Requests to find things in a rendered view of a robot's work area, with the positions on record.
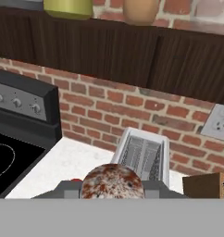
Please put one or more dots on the speckled red white shaker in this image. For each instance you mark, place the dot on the speckled red white shaker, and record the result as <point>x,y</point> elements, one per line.
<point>113,182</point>

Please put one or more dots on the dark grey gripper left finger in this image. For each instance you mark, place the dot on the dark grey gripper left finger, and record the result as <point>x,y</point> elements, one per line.
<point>67,189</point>

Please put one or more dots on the brown wooden knife block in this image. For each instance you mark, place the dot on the brown wooden knife block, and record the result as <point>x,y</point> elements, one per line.
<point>206,185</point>

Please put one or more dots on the olive green pot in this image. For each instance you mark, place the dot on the olive green pot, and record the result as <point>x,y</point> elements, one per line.
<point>68,8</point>

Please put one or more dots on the white toaster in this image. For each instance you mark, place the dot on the white toaster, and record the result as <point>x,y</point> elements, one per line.
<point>143,154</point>

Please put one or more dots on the grey wall outlet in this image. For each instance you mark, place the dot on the grey wall outlet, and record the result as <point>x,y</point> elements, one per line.
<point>217,122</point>

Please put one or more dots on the dark wood cabinet door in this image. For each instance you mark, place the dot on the dark wood cabinet door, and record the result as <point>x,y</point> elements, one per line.
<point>12,35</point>
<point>95,51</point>
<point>191,64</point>

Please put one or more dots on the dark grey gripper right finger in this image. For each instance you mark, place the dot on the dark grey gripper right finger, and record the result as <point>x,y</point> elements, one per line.
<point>157,189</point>

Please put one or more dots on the black stove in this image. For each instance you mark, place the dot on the black stove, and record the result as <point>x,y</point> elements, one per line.
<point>18,135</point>

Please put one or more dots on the small red object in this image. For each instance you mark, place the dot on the small red object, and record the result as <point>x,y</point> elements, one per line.
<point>76,179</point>

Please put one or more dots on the tan ceramic vase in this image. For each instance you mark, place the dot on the tan ceramic vase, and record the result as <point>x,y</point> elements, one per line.
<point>140,11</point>

